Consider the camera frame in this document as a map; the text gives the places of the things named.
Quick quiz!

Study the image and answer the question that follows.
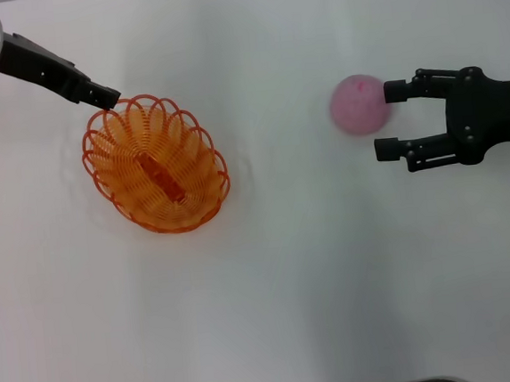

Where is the pink fuzzy peach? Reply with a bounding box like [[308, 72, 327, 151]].
[[327, 70, 394, 140]]

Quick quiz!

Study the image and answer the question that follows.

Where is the orange plastic wire basket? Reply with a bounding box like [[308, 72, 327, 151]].
[[77, 85, 235, 241]]

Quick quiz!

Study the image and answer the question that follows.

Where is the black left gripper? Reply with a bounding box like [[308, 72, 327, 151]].
[[0, 22, 124, 121]]

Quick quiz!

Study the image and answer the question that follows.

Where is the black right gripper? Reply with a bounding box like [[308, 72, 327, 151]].
[[367, 60, 510, 177]]

